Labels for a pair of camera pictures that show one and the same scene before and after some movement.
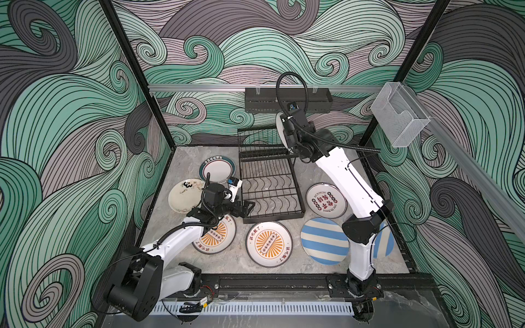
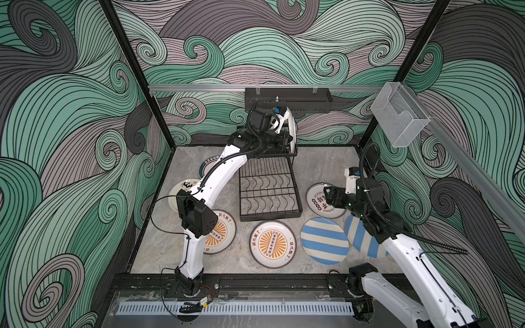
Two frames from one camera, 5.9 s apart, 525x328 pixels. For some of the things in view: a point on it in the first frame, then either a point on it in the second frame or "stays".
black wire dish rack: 270,178 stays
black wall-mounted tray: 277,100 stays
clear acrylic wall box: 400,115 stays
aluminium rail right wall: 473,164 stays
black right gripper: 288,140 -> 339,192
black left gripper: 243,212 -> 281,140
